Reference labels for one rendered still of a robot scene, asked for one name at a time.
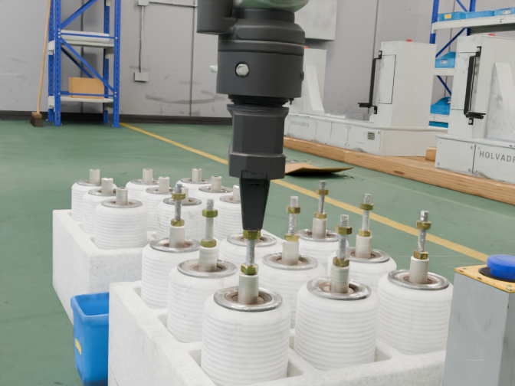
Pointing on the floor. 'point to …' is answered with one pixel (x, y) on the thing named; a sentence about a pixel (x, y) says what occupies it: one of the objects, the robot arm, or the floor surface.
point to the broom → (41, 77)
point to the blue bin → (91, 337)
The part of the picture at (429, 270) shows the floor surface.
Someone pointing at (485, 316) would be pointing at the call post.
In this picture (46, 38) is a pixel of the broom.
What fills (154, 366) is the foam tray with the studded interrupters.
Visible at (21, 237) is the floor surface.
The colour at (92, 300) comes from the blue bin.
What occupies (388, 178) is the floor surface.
